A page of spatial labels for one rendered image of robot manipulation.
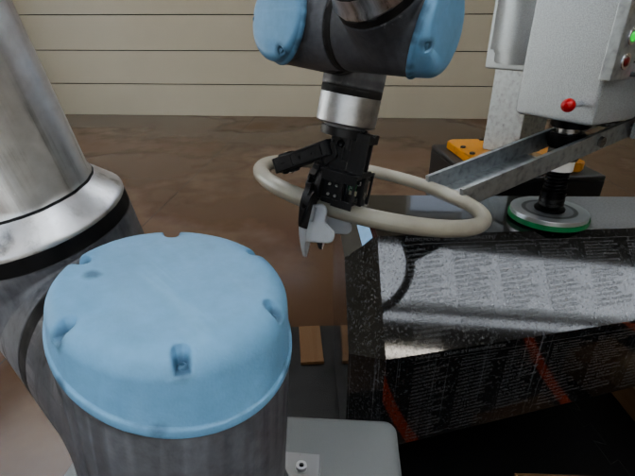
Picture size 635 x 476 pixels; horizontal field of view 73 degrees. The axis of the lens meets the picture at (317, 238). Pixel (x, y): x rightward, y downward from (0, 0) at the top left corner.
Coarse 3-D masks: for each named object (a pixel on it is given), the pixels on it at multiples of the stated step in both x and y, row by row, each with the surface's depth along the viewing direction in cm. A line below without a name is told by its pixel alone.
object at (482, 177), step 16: (608, 128) 117; (624, 128) 120; (512, 144) 116; (528, 144) 119; (544, 144) 123; (576, 144) 111; (592, 144) 115; (608, 144) 119; (480, 160) 112; (496, 160) 115; (512, 160) 117; (528, 160) 116; (544, 160) 107; (560, 160) 110; (432, 176) 105; (448, 176) 108; (464, 176) 111; (480, 176) 111; (496, 176) 100; (512, 176) 103; (528, 176) 106; (464, 192) 96; (480, 192) 99; (496, 192) 102
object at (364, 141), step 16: (320, 128) 65; (336, 128) 62; (336, 144) 65; (352, 144) 63; (368, 144) 62; (320, 160) 67; (336, 160) 66; (352, 160) 64; (368, 160) 64; (320, 176) 65; (336, 176) 64; (352, 176) 63; (368, 176) 66; (320, 192) 67; (336, 192) 66; (352, 192) 63; (368, 192) 69
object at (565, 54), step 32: (544, 0) 106; (576, 0) 100; (608, 0) 94; (544, 32) 108; (576, 32) 101; (608, 32) 96; (544, 64) 109; (576, 64) 103; (544, 96) 111; (576, 96) 104; (608, 96) 102; (576, 128) 113
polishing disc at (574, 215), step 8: (512, 200) 134; (520, 200) 134; (528, 200) 134; (536, 200) 134; (512, 208) 128; (520, 208) 128; (528, 208) 128; (568, 208) 128; (576, 208) 128; (520, 216) 125; (528, 216) 122; (536, 216) 122; (544, 216) 122; (552, 216) 122; (560, 216) 122; (568, 216) 122; (576, 216) 122; (584, 216) 122; (544, 224) 120; (552, 224) 119; (560, 224) 118; (568, 224) 118; (576, 224) 119; (584, 224) 120
